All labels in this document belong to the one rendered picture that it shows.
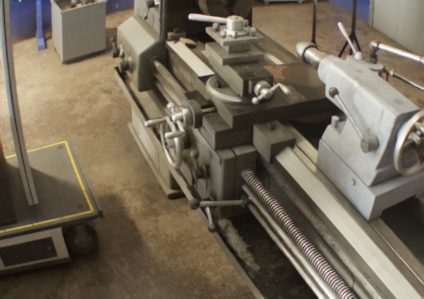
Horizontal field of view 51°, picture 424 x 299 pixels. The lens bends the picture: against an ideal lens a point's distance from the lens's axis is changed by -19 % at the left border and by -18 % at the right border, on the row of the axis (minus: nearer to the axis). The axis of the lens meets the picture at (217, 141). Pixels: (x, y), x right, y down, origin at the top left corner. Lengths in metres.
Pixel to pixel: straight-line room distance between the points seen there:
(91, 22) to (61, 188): 2.36
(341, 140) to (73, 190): 1.37
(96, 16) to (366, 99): 3.37
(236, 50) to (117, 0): 4.18
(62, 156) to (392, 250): 1.87
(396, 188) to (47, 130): 2.68
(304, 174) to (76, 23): 3.21
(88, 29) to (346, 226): 3.50
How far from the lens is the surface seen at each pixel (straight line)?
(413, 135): 1.47
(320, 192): 1.60
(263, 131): 1.79
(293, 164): 1.71
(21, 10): 5.81
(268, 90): 1.74
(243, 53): 1.90
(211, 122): 1.83
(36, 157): 2.77
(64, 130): 3.60
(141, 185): 2.99
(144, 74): 2.71
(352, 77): 1.60
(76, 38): 4.56
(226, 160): 1.80
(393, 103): 1.50
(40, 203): 2.43
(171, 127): 1.99
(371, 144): 1.47
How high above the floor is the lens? 1.81
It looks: 33 degrees down
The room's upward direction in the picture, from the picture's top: 1 degrees clockwise
